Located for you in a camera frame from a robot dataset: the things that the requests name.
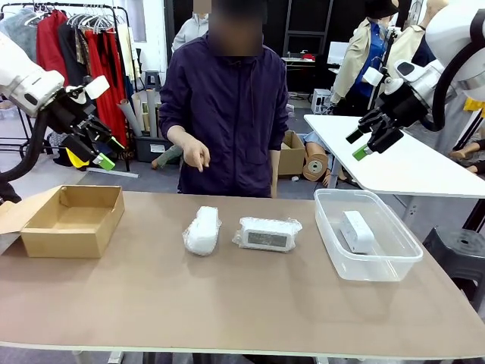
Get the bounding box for black plastic stool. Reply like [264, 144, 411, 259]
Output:
[422, 226, 485, 304]

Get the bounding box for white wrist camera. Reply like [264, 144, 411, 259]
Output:
[85, 74, 111, 100]
[362, 67, 384, 85]

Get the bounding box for grey fuzzy garment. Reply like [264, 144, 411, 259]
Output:
[0, 9, 39, 64]

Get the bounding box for black left arm hose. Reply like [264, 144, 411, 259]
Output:
[0, 108, 50, 183]

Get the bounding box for black hat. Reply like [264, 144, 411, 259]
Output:
[365, 0, 399, 19]

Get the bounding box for black clothes rack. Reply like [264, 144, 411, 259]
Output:
[0, 2, 139, 178]

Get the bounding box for clear plastic container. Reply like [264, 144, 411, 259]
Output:
[313, 188, 424, 282]

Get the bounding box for black arm hose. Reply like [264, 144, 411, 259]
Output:
[0, 108, 50, 183]
[418, 7, 485, 133]

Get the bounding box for person's left forearm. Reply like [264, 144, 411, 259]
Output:
[269, 149, 281, 182]

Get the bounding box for person in purple jacket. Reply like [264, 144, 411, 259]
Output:
[158, 0, 289, 199]

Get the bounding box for small dark stool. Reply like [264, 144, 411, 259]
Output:
[145, 70, 162, 92]

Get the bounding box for brown cardboard floor box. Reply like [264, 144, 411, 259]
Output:
[278, 130, 307, 177]

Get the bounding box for black desk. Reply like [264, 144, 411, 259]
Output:
[282, 56, 330, 94]

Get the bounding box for cream hanging garment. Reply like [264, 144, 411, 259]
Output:
[115, 24, 137, 83]

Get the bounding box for black white patterned fabric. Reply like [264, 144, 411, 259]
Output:
[48, 130, 73, 149]

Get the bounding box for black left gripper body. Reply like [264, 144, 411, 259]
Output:
[47, 90, 111, 152]

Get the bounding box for white monitor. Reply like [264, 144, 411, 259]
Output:
[327, 40, 349, 65]

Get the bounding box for black tripod stand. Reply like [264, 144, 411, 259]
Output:
[373, 26, 402, 111]

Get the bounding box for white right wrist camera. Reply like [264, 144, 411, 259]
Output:
[362, 67, 384, 85]

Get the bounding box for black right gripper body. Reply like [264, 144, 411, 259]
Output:
[358, 89, 429, 130]

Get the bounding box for loose mannequin limbs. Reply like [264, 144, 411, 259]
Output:
[449, 136, 485, 175]

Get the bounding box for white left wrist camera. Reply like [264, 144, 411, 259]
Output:
[85, 74, 111, 100]

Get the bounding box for bubble white clock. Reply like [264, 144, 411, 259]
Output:
[181, 206, 223, 257]
[231, 215, 303, 252]

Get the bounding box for black right arm hose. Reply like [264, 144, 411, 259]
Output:
[418, 7, 485, 133]

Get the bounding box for grey paper roll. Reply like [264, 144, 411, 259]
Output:
[117, 99, 143, 137]

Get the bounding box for bystander in grey hoodie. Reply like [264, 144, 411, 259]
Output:
[172, 0, 211, 54]

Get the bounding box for mannequin in beige trench coat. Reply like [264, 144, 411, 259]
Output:
[330, 0, 402, 115]

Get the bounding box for white side table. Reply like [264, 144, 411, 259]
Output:
[304, 113, 485, 228]

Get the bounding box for white computer case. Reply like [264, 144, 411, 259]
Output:
[311, 88, 334, 115]

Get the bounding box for dark grey storage bin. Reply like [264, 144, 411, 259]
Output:
[134, 134, 175, 163]

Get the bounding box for open brown cardboard box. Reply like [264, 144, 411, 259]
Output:
[0, 184, 126, 259]

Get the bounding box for person's right hand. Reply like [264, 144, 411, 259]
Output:
[174, 130, 211, 172]

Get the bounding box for short red dress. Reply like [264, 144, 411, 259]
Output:
[36, 10, 69, 86]

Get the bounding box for brown paper spool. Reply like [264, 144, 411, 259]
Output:
[302, 142, 334, 184]

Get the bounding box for black hanging garment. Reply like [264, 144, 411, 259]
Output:
[58, 22, 90, 86]

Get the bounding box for grey cardboard tube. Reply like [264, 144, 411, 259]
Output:
[146, 89, 158, 138]

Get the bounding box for long red dress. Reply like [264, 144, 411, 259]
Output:
[85, 30, 128, 147]

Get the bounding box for white unwrapped digital clock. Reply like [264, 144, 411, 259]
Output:
[338, 210, 376, 255]

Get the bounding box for yellow cloth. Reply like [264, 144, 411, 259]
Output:
[66, 146, 92, 170]

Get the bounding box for cream cardboard tube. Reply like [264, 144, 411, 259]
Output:
[131, 93, 149, 133]

